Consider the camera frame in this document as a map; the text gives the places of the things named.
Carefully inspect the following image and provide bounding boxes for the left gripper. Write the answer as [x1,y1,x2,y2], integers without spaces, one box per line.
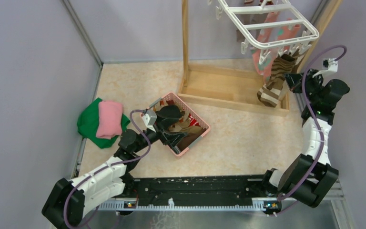
[133,112,187,153]

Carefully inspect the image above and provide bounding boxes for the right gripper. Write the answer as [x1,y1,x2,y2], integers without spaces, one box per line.
[283,69,323,104]

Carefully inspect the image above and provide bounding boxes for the white clip hanger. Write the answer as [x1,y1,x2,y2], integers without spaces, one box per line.
[215,0,320,64]

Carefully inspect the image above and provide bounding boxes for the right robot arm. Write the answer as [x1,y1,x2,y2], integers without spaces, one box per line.
[260,69,350,208]

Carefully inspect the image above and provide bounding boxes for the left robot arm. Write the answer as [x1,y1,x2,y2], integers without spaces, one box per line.
[41,119,187,229]

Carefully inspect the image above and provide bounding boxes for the striped socks in basket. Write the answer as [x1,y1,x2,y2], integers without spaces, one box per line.
[152,98,207,152]

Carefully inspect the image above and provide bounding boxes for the black sock in basket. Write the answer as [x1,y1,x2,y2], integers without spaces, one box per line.
[155,105,184,123]

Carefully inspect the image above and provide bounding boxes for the pink plastic basket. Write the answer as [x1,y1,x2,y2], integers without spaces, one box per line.
[140,92,211,158]

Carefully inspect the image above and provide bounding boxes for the pink sock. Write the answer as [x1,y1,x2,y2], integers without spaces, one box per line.
[252,12,302,83]

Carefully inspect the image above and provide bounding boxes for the wooden rack stand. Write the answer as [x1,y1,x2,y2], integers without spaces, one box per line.
[177,0,342,117]

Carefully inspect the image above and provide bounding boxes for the pink folded cloth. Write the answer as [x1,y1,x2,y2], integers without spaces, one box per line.
[96,101,123,140]

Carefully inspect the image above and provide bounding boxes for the maroon striped sock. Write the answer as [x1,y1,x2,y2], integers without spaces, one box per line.
[236,0,268,42]

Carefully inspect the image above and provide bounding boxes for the green cloth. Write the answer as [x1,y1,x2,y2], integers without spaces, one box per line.
[77,98,131,149]

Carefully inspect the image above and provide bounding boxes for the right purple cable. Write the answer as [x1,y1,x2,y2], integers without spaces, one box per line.
[276,45,348,203]

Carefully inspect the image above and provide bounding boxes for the purple cable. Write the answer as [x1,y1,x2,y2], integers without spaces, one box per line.
[63,109,152,229]
[276,45,348,203]

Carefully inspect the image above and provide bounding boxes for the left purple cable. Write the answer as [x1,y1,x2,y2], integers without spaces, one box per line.
[63,109,152,229]

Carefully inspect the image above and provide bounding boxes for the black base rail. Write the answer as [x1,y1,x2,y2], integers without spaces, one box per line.
[104,173,299,216]

